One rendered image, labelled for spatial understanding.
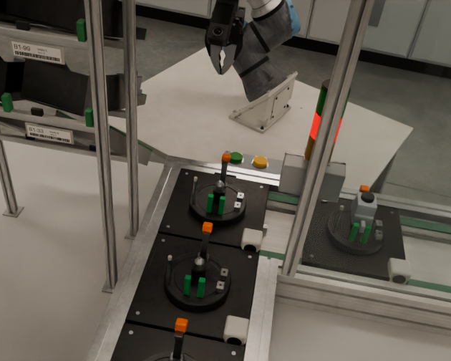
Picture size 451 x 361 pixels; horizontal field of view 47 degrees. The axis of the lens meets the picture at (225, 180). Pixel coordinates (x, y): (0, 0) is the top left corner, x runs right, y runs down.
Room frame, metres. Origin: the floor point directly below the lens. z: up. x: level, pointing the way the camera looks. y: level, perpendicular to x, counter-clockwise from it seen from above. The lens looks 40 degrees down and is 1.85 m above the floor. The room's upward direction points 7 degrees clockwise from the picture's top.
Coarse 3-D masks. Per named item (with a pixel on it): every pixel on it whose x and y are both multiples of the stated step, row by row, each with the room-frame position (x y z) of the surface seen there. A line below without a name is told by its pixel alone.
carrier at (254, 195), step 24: (192, 192) 0.95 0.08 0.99; (216, 192) 0.92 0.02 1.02; (240, 192) 0.97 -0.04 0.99; (264, 192) 1.00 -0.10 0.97; (168, 216) 0.87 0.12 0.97; (192, 216) 0.88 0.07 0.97; (216, 216) 0.87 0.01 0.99; (240, 216) 0.89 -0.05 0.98; (264, 216) 0.91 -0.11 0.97; (216, 240) 0.82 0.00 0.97; (240, 240) 0.83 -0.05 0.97
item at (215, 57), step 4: (212, 44) 1.13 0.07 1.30; (212, 48) 1.13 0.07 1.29; (216, 48) 1.13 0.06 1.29; (220, 48) 1.12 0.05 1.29; (212, 52) 1.13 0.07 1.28; (216, 52) 1.13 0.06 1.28; (212, 56) 1.13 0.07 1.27; (216, 56) 1.13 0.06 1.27; (212, 60) 1.13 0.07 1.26; (216, 60) 1.13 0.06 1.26; (216, 64) 1.13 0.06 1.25; (216, 68) 1.13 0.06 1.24; (220, 68) 1.13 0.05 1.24; (220, 72) 1.14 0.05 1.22
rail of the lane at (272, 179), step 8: (168, 160) 1.10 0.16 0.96; (176, 160) 1.10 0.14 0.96; (184, 160) 1.10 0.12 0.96; (192, 160) 1.11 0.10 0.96; (192, 168) 1.07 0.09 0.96; (200, 168) 1.08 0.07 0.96; (208, 168) 1.08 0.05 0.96; (216, 168) 1.09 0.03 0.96; (232, 168) 1.10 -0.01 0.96; (240, 168) 1.10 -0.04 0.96; (232, 176) 1.05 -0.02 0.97; (240, 176) 1.07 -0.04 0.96; (248, 176) 1.07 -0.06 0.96; (256, 176) 1.08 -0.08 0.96; (264, 176) 1.08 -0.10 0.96; (272, 176) 1.08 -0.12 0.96; (272, 184) 1.05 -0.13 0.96; (272, 192) 1.05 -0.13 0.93; (280, 192) 1.06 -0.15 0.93
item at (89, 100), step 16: (32, 64) 0.82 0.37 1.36; (48, 64) 0.81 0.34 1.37; (64, 64) 0.93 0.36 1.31; (32, 80) 0.81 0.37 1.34; (48, 80) 0.80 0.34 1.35; (64, 80) 0.80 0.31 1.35; (80, 80) 0.79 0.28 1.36; (112, 80) 0.87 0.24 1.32; (32, 96) 0.79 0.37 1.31; (48, 96) 0.79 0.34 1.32; (64, 96) 0.78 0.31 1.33; (80, 96) 0.78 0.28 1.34; (112, 96) 0.87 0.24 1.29; (144, 96) 1.00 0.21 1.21; (80, 112) 0.77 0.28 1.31
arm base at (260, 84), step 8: (256, 64) 1.53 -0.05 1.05; (264, 64) 1.54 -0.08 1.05; (272, 64) 1.56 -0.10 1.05; (248, 72) 1.52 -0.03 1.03; (256, 72) 1.52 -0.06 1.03; (264, 72) 1.52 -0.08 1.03; (272, 72) 1.52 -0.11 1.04; (280, 72) 1.54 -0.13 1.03; (248, 80) 1.51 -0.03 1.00; (256, 80) 1.50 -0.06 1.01; (264, 80) 1.50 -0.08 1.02; (272, 80) 1.50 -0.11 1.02; (280, 80) 1.51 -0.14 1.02; (248, 88) 1.50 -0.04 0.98; (256, 88) 1.49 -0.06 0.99; (264, 88) 1.48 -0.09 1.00; (272, 88) 1.48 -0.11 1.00; (248, 96) 1.50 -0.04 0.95; (256, 96) 1.48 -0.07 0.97
